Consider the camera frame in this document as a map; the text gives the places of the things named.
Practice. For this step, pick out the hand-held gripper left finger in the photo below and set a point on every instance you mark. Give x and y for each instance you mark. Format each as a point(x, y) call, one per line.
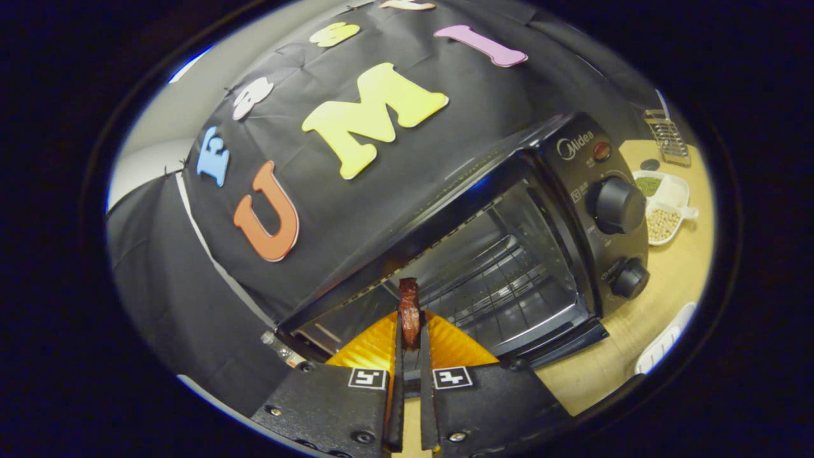
point(331, 407)

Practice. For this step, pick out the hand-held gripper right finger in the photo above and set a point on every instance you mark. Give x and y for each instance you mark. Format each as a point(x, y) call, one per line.
point(489, 401)

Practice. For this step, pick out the brown meat piece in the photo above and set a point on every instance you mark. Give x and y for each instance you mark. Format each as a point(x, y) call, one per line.
point(409, 312)

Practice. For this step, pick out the black toaster oven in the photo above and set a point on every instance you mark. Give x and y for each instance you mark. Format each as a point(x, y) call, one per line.
point(615, 205)

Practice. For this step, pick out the clear glass bottle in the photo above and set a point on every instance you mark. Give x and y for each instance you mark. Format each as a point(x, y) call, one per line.
point(283, 350)

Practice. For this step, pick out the white rectangular tray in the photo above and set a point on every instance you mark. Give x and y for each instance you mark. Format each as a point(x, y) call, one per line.
point(661, 343)

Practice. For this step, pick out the white divided dish with beans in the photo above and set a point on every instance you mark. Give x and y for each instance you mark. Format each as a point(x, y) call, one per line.
point(674, 191)

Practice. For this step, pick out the small black disc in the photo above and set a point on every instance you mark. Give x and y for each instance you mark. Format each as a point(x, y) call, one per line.
point(650, 165)

